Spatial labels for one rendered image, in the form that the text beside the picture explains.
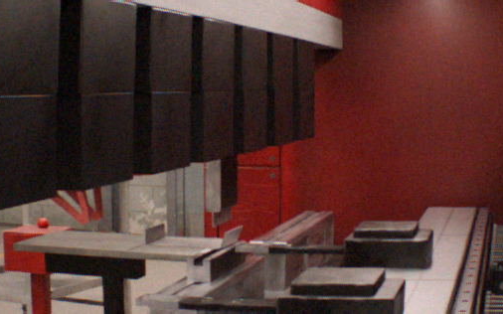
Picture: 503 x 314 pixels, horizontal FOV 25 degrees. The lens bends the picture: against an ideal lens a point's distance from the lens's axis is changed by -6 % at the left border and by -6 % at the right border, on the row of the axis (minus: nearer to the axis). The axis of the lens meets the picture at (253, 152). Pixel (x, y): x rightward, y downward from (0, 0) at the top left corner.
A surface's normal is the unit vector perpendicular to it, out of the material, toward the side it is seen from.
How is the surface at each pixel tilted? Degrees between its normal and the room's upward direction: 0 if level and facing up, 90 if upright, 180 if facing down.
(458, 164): 90
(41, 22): 90
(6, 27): 90
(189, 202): 90
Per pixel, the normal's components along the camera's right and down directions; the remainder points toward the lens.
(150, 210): -0.38, 0.05
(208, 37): 0.98, 0.01
